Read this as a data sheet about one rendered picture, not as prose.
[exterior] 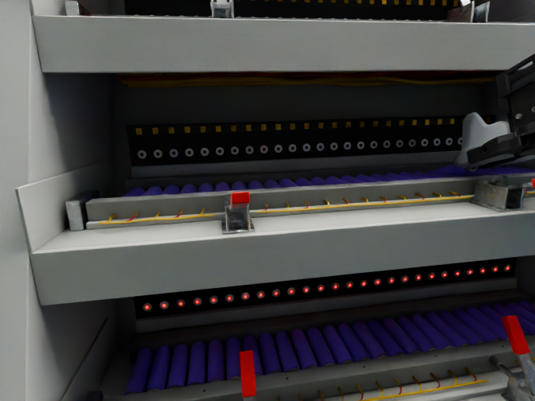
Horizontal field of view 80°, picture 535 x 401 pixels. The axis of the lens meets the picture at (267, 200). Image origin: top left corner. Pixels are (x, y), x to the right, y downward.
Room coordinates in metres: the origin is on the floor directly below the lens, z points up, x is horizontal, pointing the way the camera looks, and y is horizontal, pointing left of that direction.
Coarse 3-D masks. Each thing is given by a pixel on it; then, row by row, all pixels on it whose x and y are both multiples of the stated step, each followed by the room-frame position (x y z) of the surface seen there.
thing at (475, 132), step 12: (468, 120) 0.35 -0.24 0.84; (480, 120) 0.34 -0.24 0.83; (468, 132) 0.35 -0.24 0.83; (480, 132) 0.34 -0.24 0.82; (492, 132) 0.32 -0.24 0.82; (504, 132) 0.31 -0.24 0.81; (468, 144) 0.36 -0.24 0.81; (480, 144) 0.34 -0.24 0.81; (504, 156) 0.32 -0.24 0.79; (468, 168) 0.38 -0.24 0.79
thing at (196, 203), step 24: (216, 192) 0.32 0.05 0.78; (264, 192) 0.31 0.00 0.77; (288, 192) 0.32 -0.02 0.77; (312, 192) 0.32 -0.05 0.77; (336, 192) 0.32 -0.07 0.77; (360, 192) 0.33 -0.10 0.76; (384, 192) 0.33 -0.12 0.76; (408, 192) 0.34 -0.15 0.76; (432, 192) 0.34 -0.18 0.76; (456, 192) 0.35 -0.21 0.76; (96, 216) 0.29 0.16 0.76; (120, 216) 0.30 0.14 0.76; (144, 216) 0.30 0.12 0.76; (192, 216) 0.29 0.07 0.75
